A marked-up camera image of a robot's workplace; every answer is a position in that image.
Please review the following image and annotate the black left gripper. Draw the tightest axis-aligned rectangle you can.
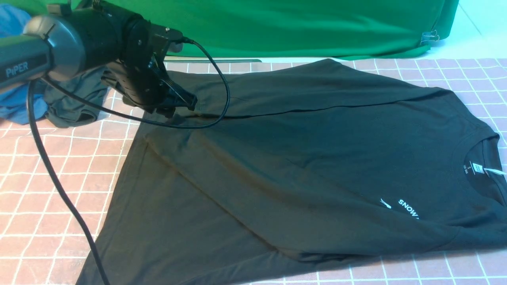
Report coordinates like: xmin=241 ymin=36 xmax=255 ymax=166
xmin=101 ymin=24 xmax=198 ymax=113

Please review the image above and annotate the dark gray long-sleeve top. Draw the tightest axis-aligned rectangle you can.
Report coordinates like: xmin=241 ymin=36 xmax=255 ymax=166
xmin=96 ymin=60 xmax=506 ymax=285

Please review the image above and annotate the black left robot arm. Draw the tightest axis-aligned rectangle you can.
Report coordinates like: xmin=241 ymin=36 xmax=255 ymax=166
xmin=0 ymin=0 xmax=197 ymax=115

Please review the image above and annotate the green backdrop cloth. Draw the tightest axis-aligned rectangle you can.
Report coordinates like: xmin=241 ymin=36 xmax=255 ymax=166
xmin=0 ymin=0 xmax=459 ymax=61

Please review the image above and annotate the dark gray crumpled garment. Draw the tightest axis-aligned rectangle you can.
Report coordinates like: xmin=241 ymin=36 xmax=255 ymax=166
xmin=42 ymin=67 xmax=111 ymax=128

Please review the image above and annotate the blue crumpled garment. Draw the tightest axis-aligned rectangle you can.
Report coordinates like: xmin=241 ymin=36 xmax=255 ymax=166
xmin=0 ymin=3 xmax=48 ymax=125

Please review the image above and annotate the pink checkered tablecloth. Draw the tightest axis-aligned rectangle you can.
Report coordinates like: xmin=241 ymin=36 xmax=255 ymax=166
xmin=0 ymin=58 xmax=506 ymax=285

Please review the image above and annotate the metal binder clip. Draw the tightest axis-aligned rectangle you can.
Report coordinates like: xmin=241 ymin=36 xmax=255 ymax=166
xmin=419 ymin=30 xmax=440 ymax=46

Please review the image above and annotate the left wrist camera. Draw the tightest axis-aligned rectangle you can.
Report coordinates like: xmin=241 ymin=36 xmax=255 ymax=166
xmin=151 ymin=24 xmax=184 ymax=55

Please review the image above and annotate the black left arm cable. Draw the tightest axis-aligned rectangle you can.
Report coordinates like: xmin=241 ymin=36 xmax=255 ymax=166
xmin=27 ymin=38 xmax=231 ymax=285

